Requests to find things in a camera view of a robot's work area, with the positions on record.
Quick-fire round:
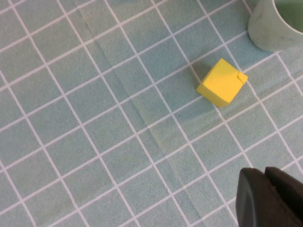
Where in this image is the green checked tablecloth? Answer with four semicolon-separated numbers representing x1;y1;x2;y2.
0;0;303;227

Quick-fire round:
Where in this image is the green plastic cup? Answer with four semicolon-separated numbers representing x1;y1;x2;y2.
247;0;303;53

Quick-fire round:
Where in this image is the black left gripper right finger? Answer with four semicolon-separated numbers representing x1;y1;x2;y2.
264;166;303;219

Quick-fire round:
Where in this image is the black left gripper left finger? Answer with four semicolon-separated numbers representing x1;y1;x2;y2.
235;167;303;227

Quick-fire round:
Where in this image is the yellow foam cube with crack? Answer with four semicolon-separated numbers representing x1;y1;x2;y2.
196;58;249;108

